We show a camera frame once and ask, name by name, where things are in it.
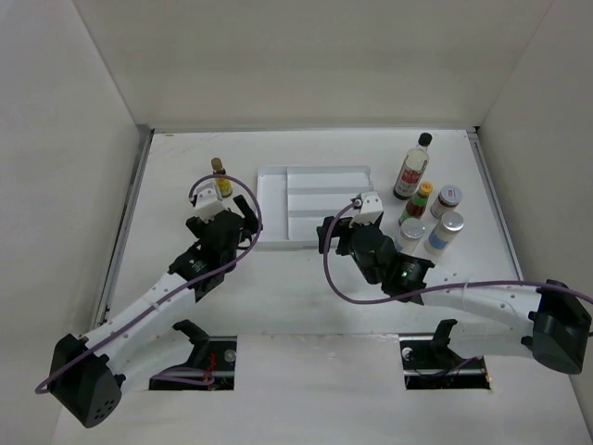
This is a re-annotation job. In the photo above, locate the white divided tray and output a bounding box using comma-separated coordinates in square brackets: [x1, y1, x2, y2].
[257, 165, 374, 250]

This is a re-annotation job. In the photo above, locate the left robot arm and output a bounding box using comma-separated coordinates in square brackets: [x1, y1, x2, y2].
[36, 196, 263, 428]

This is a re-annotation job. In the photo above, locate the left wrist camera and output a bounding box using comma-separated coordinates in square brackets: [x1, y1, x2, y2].
[191, 182, 226, 223]

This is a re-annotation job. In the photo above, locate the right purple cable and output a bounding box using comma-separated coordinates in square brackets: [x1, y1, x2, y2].
[322, 200, 593, 307]

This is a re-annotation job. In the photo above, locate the blue-label shaker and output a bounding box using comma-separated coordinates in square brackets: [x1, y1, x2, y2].
[424, 211, 464, 256]
[395, 218, 425, 255]

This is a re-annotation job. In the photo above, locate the tall soy sauce bottle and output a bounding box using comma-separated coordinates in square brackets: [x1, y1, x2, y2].
[393, 133, 433, 200]

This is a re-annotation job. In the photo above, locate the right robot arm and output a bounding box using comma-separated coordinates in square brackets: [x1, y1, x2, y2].
[316, 216, 592, 375]

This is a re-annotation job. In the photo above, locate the small yellow-label bottle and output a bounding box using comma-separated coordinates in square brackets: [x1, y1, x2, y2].
[210, 158, 233, 198]

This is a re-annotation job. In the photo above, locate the green-label chili sauce bottle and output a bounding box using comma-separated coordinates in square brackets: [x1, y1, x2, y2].
[398, 182, 434, 225]

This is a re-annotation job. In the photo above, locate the red-label sauce jar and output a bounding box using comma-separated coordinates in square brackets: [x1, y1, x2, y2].
[430, 184, 462, 219]

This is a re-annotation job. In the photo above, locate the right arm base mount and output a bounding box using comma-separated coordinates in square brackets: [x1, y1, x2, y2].
[398, 319, 490, 390]

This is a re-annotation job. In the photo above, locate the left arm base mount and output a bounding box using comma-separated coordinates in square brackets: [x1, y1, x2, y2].
[148, 320, 238, 391]

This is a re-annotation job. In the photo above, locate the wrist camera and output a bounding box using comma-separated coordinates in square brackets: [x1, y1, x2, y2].
[352, 191, 384, 225]
[191, 182, 226, 223]

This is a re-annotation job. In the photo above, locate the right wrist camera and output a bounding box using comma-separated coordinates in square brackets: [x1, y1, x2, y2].
[352, 191, 384, 225]

